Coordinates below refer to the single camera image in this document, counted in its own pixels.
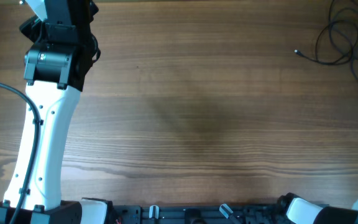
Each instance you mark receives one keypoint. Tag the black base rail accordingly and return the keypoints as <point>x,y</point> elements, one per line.
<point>249,214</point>

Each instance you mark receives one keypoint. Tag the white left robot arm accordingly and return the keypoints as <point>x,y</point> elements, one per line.
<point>63,51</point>

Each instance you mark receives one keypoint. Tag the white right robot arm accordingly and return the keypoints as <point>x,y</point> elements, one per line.
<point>301,211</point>

